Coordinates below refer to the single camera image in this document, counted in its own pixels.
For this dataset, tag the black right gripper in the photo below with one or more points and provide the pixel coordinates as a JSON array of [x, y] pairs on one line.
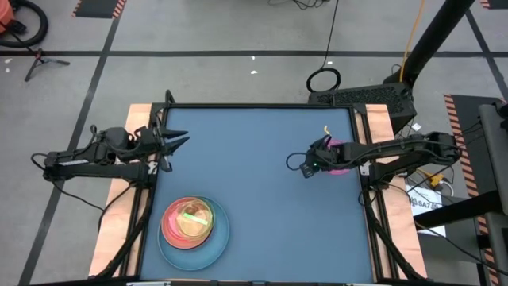
[[329, 155]]

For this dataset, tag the black camera pole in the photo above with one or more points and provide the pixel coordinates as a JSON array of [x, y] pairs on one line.
[[432, 39]]

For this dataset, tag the small yellow curved piece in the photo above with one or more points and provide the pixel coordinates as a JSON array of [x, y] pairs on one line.
[[326, 130]]

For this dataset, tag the copper side board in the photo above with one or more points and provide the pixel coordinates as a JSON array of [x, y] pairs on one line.
[[397, 222], [119, 222]]

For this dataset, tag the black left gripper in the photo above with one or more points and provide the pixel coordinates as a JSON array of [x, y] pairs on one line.
[[147, 143]]

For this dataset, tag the black floor stand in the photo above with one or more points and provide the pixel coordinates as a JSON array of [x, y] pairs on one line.
[[41, 61]]

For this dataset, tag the orange plastic plate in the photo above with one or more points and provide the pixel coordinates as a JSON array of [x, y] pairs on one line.
[[190, 244]]

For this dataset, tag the orange vacuum cleaner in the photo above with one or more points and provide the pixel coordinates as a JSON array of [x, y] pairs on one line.
[[5, 16]]

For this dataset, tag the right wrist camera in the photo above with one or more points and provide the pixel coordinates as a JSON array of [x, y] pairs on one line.
[[309, 170]]

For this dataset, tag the black flat beam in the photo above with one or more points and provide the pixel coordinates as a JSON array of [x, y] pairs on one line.
[[456, 208]]

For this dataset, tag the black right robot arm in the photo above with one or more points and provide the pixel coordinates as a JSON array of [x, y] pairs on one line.
[[397, 151]]

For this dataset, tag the black striped floor mat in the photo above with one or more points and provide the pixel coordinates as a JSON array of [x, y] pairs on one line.
[[496, 3], [99, 8], [464, 131]]

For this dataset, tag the green transparent plastic plate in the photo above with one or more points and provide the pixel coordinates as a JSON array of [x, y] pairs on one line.
[[194, 228], [186, 210]]

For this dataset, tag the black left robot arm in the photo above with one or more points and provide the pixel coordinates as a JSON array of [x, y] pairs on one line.
[[99, 171]]

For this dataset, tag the black table frame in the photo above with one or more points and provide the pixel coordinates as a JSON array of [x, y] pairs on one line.
[[258, 105]]

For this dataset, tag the large blue plastic plate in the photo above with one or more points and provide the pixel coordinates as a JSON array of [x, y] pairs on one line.
[[216, 254]]

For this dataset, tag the yellow plug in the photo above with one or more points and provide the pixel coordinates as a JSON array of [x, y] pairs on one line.
[[435, 179]]

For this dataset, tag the white printed paper sheet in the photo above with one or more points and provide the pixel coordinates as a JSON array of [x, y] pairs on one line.
[[426, 206]]

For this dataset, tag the pink transparent plastic plate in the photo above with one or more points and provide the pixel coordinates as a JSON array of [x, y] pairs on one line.
[[337, 171], [168, 222]]

